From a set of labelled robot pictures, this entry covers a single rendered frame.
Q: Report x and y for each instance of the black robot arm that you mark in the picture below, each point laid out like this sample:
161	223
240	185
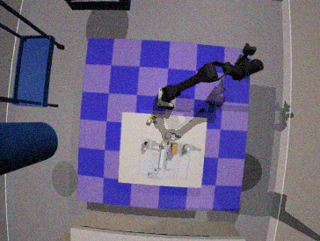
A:
208	74

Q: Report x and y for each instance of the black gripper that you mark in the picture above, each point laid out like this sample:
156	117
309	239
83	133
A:
246	51

